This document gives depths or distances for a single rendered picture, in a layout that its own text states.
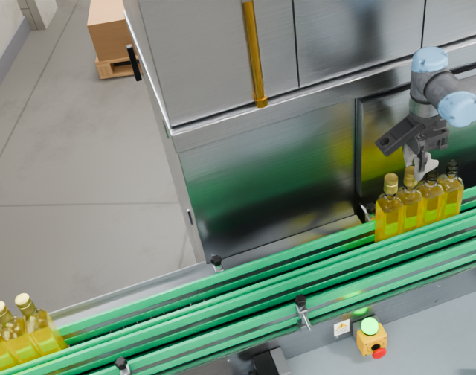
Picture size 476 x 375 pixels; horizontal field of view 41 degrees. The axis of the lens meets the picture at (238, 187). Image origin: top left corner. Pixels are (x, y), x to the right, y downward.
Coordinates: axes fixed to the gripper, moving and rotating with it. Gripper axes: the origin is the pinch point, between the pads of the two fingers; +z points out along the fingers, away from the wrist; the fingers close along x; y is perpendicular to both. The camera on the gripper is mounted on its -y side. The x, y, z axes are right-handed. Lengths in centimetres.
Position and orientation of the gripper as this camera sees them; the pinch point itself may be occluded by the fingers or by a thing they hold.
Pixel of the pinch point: (411, 172)
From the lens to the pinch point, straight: 169.4
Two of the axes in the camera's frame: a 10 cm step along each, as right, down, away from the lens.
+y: 9.4, -3.1, 1.3
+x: -3.1, -6.5, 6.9
